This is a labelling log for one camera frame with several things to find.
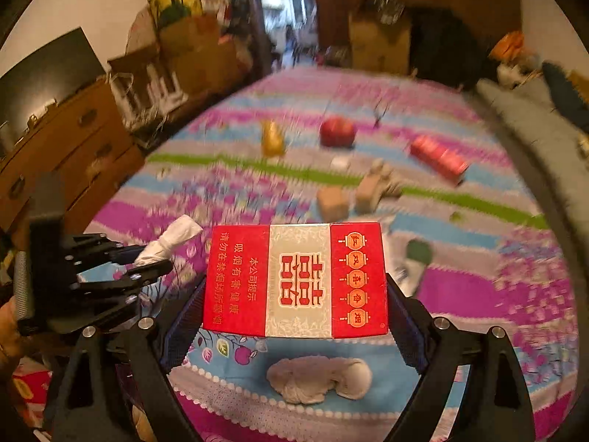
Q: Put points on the yellow toy figure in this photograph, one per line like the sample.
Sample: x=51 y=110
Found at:
x=272 y=138

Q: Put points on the orange bag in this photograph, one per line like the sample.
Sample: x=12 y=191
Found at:
x=508 y=46

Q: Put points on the beige crumpled paper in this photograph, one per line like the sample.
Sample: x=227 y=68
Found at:
x=375 y=184

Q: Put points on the black television screen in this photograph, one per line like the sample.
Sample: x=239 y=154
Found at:
x=46 y=83

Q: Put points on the grey quilt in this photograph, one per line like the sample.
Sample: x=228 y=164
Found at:
x=529 y=119

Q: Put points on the white round cap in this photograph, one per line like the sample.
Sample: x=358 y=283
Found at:
x=340 y=162

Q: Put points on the stack of cardboard boxes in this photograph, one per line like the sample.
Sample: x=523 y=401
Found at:
x=193 y=55

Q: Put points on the dark grey bed sheet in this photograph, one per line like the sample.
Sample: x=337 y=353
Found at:
x=529 y=184

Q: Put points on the yellow green bag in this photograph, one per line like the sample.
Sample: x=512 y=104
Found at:
x=177 y=4

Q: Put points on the small beige box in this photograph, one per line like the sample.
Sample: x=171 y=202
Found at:
x=332 y=202

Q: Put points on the cardboard box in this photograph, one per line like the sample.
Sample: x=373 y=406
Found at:
x=379 y=41

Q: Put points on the black plastic bag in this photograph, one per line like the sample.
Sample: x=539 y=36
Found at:
x=384 y=4

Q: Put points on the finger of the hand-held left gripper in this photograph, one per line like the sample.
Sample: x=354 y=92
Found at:
x=115 y=251
x=147 y=271

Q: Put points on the pile of bags and clothes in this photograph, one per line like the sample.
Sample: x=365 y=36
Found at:
x=234 y=14

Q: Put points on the twisted white tissue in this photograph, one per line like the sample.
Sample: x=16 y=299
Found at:
x=170 y=239

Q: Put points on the floral striped bed sheet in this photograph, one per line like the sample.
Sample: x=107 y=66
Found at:
x=483 y=285

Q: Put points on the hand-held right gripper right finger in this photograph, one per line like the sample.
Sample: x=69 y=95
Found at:
x=405 y=327

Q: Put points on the red apple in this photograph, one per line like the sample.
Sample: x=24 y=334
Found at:
x=338 y=132

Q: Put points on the pink red box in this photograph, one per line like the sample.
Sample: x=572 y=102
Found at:
x=437 y=159

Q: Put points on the pile of black clothes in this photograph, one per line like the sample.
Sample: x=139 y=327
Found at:
x=441 y=46

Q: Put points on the red and white carton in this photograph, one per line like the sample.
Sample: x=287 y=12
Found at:
x=294 y=281

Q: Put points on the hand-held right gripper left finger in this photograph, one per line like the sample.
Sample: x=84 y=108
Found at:
x=184 y=327

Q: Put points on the wooden dresser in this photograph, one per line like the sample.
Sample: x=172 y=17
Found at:
x=60 y=147

